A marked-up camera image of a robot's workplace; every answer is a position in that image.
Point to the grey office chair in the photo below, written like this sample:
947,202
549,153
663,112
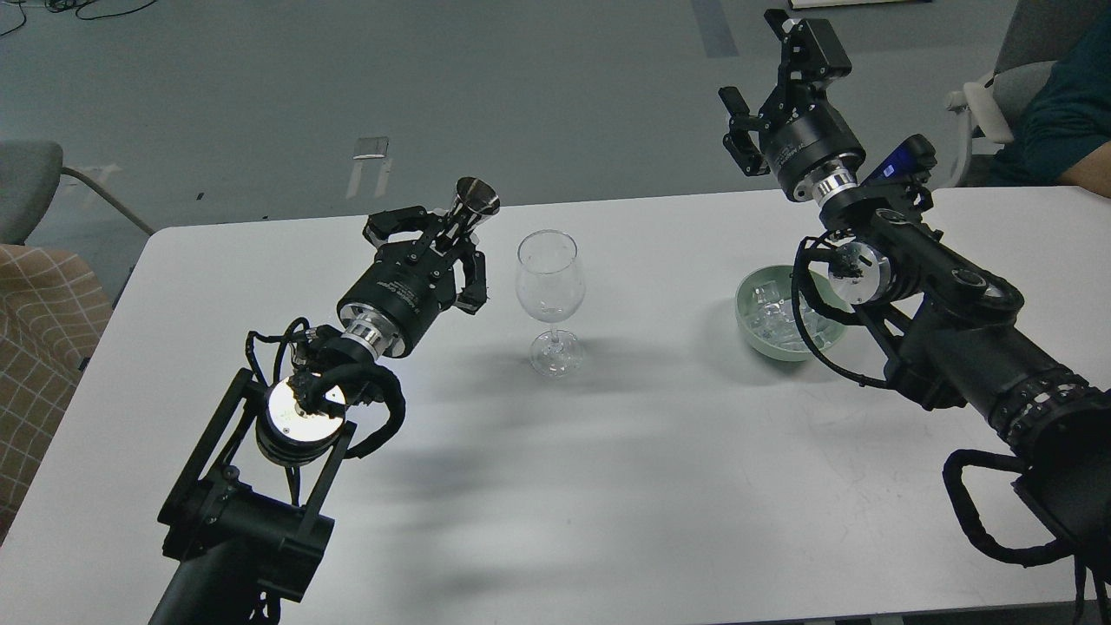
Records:
31,172

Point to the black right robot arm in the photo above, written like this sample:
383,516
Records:
945,325

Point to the steel cocktail jigger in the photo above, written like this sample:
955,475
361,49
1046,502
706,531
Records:
475,201

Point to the metal floor plate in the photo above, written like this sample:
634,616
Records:
370,148

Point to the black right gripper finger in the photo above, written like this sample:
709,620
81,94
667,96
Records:
738,140
812,57

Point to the beige checked cushion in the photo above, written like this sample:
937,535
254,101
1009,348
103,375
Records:
53,314

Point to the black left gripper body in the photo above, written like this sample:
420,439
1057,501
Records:
393,304

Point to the grey chair at right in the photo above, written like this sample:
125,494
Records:
988,109

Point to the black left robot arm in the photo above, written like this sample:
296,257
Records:
245,516

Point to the person in teal sweater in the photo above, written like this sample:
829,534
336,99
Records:
1062,137

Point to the clear ice cubes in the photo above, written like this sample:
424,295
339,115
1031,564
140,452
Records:
773,320

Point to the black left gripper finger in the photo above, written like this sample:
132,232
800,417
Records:
380,227
474,291

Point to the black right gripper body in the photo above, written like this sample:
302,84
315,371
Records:
816,135

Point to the clear wine glass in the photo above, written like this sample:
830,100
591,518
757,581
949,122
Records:
550,287

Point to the green bowl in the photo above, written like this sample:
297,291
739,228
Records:
782,274

